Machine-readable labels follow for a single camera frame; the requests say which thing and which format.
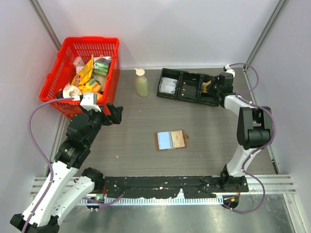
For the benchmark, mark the green liquid squeeze bottle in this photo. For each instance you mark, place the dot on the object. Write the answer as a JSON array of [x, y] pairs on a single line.
[[142, 86]]

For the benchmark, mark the brown leather card holder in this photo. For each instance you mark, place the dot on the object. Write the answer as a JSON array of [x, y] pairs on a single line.
[[163, 141]]

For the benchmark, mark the white tape roll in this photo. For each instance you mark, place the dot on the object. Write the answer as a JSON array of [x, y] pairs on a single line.
[[70, 91]]

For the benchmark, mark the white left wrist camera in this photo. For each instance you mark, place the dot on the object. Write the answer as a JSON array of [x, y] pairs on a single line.
[[88, 102]]

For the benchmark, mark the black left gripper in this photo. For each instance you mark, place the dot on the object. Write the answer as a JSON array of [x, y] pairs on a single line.
[[115, 117]]

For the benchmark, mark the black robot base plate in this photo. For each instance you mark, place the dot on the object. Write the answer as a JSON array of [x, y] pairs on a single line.
[[164, 187]]

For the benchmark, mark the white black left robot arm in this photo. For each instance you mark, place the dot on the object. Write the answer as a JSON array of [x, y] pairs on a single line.
[[52, 204]]

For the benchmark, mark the white card stack in tray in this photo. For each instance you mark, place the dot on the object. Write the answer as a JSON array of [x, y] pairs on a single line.
[[168, 85]]

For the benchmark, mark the yellow snack bag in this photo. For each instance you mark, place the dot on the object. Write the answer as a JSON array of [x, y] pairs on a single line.
[[84, 75]]

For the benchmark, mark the red plastic shopping basket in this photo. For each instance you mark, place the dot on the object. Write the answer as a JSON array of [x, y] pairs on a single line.
[[74, 68]]

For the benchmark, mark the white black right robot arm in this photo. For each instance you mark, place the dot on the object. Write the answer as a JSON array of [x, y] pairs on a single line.
[[255, 129]]

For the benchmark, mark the aluminium front rail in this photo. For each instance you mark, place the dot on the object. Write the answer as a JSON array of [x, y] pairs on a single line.
[[274, 184]]

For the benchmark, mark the black three-compartment tray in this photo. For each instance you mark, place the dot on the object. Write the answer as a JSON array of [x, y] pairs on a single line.
[[189, 78]]

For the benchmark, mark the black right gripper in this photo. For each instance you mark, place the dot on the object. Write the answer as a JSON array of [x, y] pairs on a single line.
[[215, 80]]

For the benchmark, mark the pale gold credit card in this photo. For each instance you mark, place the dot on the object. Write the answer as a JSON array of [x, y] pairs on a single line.
[[177, 139]]

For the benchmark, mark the green sponge pack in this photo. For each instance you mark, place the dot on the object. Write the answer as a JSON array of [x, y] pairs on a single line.
[[101, 67]]

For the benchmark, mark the yellow boxed snack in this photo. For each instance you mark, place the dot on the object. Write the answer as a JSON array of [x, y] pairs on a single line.
[[91, 88]]

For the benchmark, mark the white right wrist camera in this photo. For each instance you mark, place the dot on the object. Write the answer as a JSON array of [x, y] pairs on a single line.
[[228, 69]]

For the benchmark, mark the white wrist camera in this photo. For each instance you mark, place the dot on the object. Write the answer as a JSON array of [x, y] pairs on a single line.
[[228, 69], [88, 102]]

